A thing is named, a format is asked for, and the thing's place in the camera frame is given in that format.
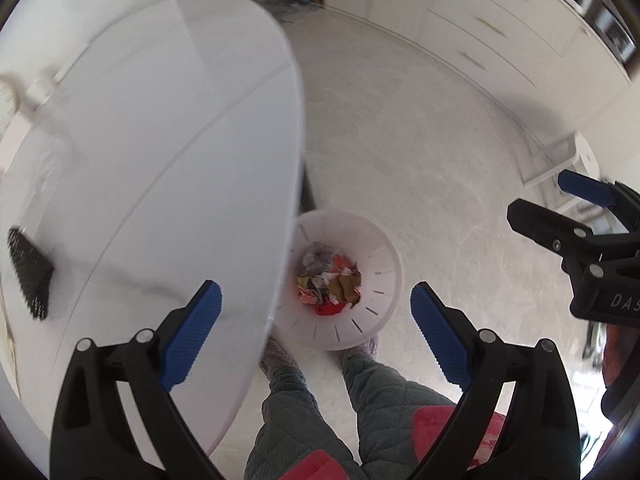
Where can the grey fluffy slipper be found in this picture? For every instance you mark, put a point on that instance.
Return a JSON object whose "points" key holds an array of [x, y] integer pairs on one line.
{"points": [[365, 347], [275, 357]]}

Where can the person's right forearm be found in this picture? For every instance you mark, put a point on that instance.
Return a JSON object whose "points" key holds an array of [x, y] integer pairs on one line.
{"points": [[617, 355]]}

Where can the person's red padded jacket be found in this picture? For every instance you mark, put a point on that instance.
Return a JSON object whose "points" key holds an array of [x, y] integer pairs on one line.
{"points": [[435, 425]]}

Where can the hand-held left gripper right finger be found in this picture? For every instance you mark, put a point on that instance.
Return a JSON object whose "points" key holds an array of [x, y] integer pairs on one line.
{"points": [[440, 340]]}

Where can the white round trash bin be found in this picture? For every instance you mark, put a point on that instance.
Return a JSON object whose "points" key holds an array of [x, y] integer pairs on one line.
{"points": [[380, 260]]}

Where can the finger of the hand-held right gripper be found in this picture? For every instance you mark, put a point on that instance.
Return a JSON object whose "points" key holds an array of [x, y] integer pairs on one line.
{"points": [[540, 222], [585, 187]]}

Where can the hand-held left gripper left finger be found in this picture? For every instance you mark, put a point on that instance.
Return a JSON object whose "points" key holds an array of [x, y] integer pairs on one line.
{"points": [[192, 340]]}

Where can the orange paper scrap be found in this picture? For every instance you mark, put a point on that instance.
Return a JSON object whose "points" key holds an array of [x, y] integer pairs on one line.
{"points": [[342, 262]]}

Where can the grey patterned rug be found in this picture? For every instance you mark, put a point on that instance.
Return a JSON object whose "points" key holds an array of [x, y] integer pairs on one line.
{"points": [[300, 10]]}

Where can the person's grey quilted pants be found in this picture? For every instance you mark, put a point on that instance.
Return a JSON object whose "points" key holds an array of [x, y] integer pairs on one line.
{"points": [[290, 425]]}

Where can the brown wrapper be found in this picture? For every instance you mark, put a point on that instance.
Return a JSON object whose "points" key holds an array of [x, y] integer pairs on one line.
{"points": [[348, 287]]}

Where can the white stick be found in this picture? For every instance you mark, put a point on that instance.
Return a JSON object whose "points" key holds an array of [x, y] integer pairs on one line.
{"points": [[70, 64]]}

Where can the red paper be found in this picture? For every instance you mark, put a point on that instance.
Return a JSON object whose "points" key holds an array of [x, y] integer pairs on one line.
{"points": [[330, 309]]}

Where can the white drawer cabinet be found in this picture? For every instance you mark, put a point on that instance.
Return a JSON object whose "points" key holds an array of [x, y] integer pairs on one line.
{"points": [[500, 35]]}

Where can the black spiked brush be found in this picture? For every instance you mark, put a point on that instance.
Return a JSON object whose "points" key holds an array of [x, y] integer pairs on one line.
{"points": [[30, 270]]}

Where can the white oval table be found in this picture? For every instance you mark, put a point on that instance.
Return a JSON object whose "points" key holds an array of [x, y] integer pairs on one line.
{"points": [[175, 135]]}

